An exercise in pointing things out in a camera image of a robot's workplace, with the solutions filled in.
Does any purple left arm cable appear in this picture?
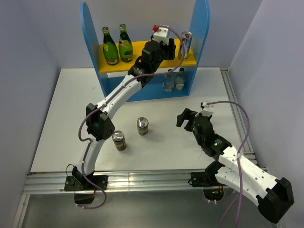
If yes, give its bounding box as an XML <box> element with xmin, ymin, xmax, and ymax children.
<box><xmin>77</xmin><ymin>24</ymin><xmax>187</xmax><ymax>143</ymax></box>

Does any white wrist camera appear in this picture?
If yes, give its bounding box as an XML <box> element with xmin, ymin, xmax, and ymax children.
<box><xmin>200</xmin><ymin>102</ymin><xmax>214</xmax><ymax>117</ymax></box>
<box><xmin>151</xmin><ymin>25</ymin><xmax>170</xmax><ymax>45</ymax></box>

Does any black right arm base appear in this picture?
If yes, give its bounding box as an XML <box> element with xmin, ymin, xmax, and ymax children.
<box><xmin>188</xmin><ymin>171</ymin><xmax>224</xmax><ymax>200</ymax></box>

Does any green Perrier bottle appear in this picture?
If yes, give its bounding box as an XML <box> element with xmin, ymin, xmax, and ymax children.
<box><xmin>118</xmin><ymin>24</ymin><xmax>133</xmax><ymax>62</ymax></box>
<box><xmin>102</xmin><ymin>26</ymin><xmax>119</xmax><ymax>66</ymax></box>

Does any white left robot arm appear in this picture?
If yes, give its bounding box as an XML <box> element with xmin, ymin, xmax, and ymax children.
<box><xmin>72</xmin><ymin>38</ymin><xmax>176</xmax><ymax>190</ymax></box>

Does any dark olive drink can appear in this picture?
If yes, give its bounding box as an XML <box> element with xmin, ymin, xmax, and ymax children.
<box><xmin>137</xmin><ymin>117</ymin><xmax>149</xmax><ymax>135</ymax></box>

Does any silver white energy can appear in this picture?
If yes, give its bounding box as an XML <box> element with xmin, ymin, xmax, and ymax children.
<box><xmin>178</xmin><ymin>31</ymin><xmax>192</xmax><ymax>60</ymax></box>

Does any aluminium mounting rail frame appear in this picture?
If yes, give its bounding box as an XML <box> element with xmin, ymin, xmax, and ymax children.
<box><xmin>13</xmin><ymin>67</ymin><xmax>245</xmax><ymax>228</ymax></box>

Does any clear glass bottle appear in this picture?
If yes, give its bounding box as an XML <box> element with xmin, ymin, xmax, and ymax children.
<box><xmin>163</xmin><ymin>72</ymin><xmax>174</xmax><ymax>93</ymax></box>
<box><xmin>174</xmin><ymin>67</ymin><xmax>186</xmax><ymax>91</ymax></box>

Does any clear glass bottle left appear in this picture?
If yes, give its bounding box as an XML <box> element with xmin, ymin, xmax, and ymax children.
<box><xmin>163</xmin><ymin>72</ymin><xmax>174</xmax><ymax>93</ymax></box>

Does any clear glass bottle right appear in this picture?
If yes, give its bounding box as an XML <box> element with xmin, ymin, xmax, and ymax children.
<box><xmin>174</xmin><ymin>67</ymin><xmax>186</xmax><ymax>91</ymax></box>

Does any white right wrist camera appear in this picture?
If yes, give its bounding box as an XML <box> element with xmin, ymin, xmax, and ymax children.
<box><xmin>200</xmin><ymin>102</ymin><xmax>214</xmax><ymax>117</ymax></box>

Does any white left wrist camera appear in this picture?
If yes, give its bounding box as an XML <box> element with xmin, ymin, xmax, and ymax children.
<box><xmin>151</xmin><ymin>25</ymin><xmax>170</xmax><ymax>45</ymax></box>

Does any blue and yellow shelf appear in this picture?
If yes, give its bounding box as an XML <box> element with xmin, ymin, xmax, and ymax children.
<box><xmin>80</xmin><ymin>0</ymin><xmax>210</xmax><ymax>102</ymax></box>

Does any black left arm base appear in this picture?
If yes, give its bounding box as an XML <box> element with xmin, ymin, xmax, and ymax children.
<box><xmin>64</xmin><ymin>175</ymin><xmax>108</xmax><ymax>205</ymax></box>

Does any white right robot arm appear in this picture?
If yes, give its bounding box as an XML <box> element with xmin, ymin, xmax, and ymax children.
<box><xmin>176</xmin><ymin>108</ymin><xmax>294</xmax><ymax>224</ymax></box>

